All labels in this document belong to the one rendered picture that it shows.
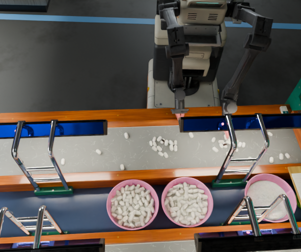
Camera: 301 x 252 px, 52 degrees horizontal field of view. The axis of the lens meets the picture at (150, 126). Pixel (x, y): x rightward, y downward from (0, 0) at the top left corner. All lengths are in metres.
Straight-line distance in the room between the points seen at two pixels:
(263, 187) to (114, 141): 0.87
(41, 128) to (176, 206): 0.78
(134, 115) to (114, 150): 0.26
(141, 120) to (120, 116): 0.13
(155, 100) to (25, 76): 1.40
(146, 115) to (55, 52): 1.85
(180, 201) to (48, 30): 2.70
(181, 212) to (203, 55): 1.07
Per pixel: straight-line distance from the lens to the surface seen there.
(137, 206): 1.65
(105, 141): 1.83
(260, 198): 1.78
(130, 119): 1.88
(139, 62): 3.30
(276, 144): 1.98
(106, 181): 1.70
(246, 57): 1.60
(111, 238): 1.58
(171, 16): 1.65
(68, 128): 1.49
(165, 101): 2.60
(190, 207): 1.67
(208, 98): 2.68
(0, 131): 1.58
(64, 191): 1.76
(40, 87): 3.21
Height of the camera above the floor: 2.29
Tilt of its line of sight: 56 degrees down
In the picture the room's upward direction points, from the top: 3 degrees clockwise
